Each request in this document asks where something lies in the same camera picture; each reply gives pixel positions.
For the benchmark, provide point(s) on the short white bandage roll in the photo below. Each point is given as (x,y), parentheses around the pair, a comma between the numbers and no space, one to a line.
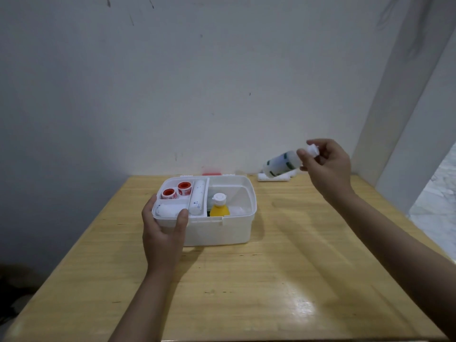
(167,210)

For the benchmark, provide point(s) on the white plastic storage box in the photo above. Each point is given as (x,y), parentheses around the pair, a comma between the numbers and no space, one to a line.
(217,227)

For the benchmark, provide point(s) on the red box latch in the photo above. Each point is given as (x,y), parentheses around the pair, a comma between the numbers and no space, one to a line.
(211,173)

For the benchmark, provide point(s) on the yellow bottle with white cap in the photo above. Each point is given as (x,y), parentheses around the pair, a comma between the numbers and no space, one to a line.
(219,205)

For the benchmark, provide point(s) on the white gauze roll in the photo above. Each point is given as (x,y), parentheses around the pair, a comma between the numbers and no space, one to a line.
(274,178)

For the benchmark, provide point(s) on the white inner tray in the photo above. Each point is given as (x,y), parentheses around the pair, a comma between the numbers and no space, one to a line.
(178,204)

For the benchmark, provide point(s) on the red tape roll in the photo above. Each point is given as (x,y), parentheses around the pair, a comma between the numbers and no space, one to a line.
(184,188)
(169,193)

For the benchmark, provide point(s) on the person's left thumb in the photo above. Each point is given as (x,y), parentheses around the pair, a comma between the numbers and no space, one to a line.
(181,220)

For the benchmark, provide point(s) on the person's right forearm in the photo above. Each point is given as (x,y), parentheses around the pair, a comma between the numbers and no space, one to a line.
(399,252)

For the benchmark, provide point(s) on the long white bandage roll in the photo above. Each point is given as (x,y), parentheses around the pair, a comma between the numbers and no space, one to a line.
(198,196)

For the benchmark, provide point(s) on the person's right hand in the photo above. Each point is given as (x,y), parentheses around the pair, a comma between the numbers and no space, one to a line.
(331,172)

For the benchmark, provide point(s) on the person's left hand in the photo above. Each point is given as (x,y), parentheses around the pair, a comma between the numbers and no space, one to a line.
(162,245)

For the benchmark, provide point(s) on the person's left forearm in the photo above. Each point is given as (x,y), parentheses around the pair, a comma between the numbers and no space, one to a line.
(144,311)

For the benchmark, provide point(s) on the white bottle with green label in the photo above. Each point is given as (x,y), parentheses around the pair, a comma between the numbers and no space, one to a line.
(283,163)

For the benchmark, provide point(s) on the person's right thumb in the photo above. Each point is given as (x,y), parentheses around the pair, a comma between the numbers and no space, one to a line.
(305,158)

